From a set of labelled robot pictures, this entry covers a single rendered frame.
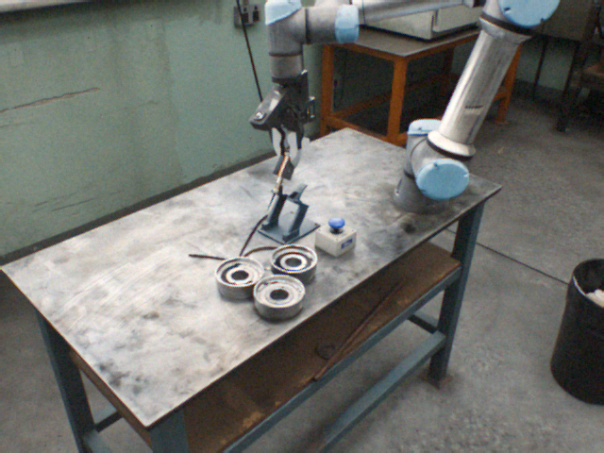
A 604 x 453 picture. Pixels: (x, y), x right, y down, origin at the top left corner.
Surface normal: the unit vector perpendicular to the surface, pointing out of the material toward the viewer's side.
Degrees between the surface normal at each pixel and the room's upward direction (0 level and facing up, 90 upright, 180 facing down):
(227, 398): 0
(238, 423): 0
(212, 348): 0
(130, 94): 90
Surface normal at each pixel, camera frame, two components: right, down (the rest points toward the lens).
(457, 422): 0.02, -0.84
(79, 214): 0.71, 0.39
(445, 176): -0.06, 0.64
